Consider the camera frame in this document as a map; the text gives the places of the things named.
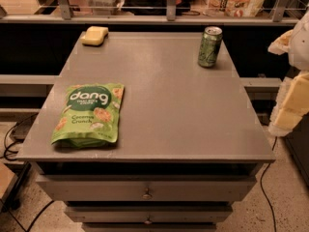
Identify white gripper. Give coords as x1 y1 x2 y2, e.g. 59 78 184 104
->
267 11 309 137

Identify grey drawer cabinet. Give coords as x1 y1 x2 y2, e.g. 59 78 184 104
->
18 32 274 232

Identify black cables left floor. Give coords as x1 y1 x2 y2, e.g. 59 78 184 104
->
2 112 39 162

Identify green soda can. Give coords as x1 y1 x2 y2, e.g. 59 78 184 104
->
198 26 223 68

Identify yellow sponge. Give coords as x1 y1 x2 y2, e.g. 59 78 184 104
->
80 26 109 46

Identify black bag on shelf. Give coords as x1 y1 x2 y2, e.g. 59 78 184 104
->
122 0 193 15

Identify black cable right floor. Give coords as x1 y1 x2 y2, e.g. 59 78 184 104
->
259 136 279 232

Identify metal shelf rail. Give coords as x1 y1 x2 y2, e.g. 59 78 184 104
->
0 0 309 25

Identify green dang chips bag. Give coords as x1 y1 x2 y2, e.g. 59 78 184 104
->
51 83 125 148

